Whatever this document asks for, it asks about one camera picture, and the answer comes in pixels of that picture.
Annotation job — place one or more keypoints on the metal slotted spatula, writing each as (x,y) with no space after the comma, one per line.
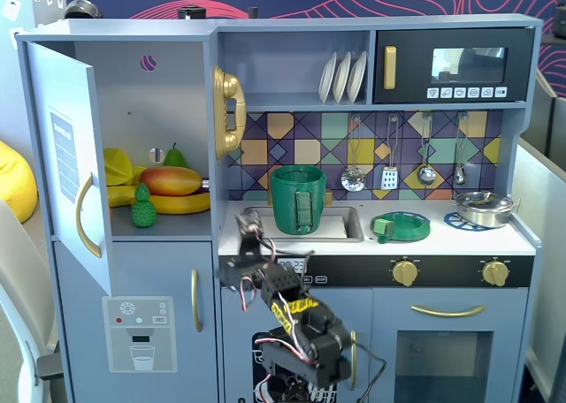
(389,178)

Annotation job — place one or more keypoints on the blue fridge door with dispenser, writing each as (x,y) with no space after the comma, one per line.
(132,270)

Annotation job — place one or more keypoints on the metal skimmer spoon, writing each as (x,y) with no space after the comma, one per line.
(353,180)

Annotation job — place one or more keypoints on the red yellow toy mango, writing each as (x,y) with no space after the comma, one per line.
(170,181)

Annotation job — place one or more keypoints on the gold toy telephone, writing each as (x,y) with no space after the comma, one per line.
(227,87)

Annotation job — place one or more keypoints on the gold stove knob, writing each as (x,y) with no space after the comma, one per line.
(405,272)
(495,272)

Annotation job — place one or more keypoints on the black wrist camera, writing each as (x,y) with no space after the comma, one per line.
(232,274)

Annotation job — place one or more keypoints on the small green cube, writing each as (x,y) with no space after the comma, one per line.
(383,226)

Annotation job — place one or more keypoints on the white toy plate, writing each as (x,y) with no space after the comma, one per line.
(341,78)
(326,78)
(357,76)

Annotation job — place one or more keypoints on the green plastic bowl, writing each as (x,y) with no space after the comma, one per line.
(287,204)

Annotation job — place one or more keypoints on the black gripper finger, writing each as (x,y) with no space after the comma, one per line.
(255,224)
(242,228)

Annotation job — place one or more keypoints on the metal ladle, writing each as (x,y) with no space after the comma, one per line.
(426,175)

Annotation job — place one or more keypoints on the blue oven door with window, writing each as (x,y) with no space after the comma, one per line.
(504,332)

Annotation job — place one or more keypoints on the metal pot with lid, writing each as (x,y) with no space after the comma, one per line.
(484,208)

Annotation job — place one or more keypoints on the blue round trivet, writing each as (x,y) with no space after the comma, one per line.
(452,221)

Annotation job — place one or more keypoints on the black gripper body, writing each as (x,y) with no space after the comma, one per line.
(248,244)

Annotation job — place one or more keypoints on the black round device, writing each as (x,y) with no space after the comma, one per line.
(84,9)

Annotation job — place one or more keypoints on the small black post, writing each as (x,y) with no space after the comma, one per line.
(253,13)

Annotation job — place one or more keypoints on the black cylinder device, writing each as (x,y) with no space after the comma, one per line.
(191,12)

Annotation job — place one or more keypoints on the green toy pear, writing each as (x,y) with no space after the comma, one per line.
(174,159)

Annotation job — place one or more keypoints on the yellow toy banana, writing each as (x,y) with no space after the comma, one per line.
(181,204)

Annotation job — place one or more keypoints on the yellow bean bag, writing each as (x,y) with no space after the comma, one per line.
(15,182)

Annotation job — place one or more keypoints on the blue wooden toy kitchen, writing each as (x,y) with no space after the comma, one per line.
(212,186)

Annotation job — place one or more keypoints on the white office chair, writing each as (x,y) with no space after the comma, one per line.
(17,279)

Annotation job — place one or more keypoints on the blue cabinet door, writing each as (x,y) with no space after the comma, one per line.
(66,89)

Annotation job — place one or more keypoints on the grey toy sink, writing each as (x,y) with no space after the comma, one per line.
(354,226)

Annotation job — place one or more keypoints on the black toy microwave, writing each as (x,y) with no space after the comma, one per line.
(411,40)

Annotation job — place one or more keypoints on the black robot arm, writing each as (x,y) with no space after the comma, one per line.
(323,336)

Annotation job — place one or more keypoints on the small metal spoon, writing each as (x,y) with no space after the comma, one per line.
(460,175)

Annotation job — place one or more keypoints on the green toy pineapple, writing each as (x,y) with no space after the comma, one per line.
(143,210)

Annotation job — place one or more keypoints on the blue dishwasher door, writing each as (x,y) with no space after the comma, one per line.
(349,306)

